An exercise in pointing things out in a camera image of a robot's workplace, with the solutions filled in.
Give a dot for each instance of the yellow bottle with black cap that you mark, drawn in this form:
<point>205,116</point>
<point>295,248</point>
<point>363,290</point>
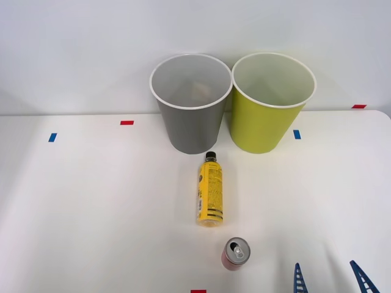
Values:
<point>210,189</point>

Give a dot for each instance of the orange and white drink can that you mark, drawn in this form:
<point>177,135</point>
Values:
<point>236,249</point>

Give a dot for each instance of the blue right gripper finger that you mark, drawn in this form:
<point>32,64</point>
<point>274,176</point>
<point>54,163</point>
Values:
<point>365,280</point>
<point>299,282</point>

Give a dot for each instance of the yellow-green plastic waste bin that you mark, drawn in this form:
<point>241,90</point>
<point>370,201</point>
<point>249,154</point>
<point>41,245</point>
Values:
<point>259,122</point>

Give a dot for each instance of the grey plastic waste bin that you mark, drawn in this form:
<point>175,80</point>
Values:
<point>192,131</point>

